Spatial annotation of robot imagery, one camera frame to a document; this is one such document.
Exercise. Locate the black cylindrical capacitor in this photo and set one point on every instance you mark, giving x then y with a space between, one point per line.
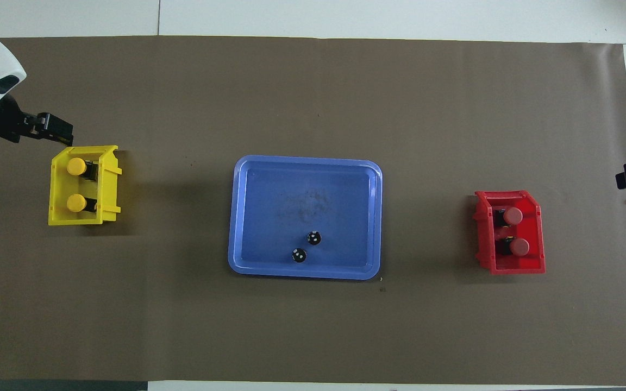
299 254
314 237

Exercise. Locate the yellow push button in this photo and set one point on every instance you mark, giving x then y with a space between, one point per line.
76 202
76 166

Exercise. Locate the yellow plastic bin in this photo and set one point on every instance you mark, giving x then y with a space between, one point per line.
107 184

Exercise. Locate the blue plastic tray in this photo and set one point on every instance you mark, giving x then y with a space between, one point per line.
269 206

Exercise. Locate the red push button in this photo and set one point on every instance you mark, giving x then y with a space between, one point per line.
511 215
518 247

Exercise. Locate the red plastic bin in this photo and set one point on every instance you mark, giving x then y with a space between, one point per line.
484 233

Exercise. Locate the brown paper table mat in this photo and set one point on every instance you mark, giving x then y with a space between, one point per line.
313 326

